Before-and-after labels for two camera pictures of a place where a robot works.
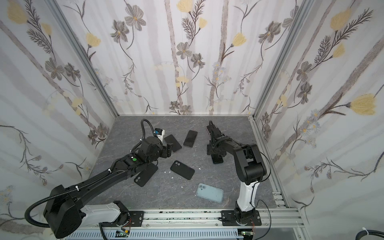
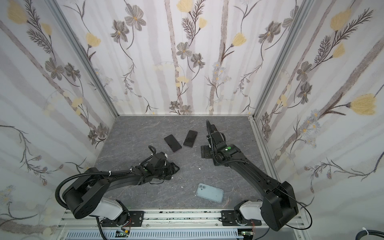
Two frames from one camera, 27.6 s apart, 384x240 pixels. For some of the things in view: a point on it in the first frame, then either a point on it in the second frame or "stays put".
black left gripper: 167,150 -> 172,170
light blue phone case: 210,192 stays put
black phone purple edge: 171,139 stays put
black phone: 190,138 stays put
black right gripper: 213,135 -> 213,144
